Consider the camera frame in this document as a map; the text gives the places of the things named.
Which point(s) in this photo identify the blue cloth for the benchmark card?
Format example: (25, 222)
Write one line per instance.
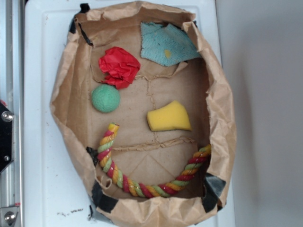
(166, 45)

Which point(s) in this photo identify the brown paper bag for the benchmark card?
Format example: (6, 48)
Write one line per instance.
(145, 156)

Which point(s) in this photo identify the yellow sponge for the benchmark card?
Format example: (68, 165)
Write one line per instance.
(170, 117)

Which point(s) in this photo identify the green ball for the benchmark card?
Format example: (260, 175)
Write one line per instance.
(105, 98)

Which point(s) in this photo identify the red crumpled paper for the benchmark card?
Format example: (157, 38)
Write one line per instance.
(119, 66)

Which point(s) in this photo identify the white plastic tray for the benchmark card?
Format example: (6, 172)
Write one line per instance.
(54, 195)

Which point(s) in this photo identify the black mounting plate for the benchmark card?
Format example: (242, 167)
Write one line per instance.
(6, 136)

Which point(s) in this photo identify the aluminium frame rail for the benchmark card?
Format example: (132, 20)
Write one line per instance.
(11, 68)

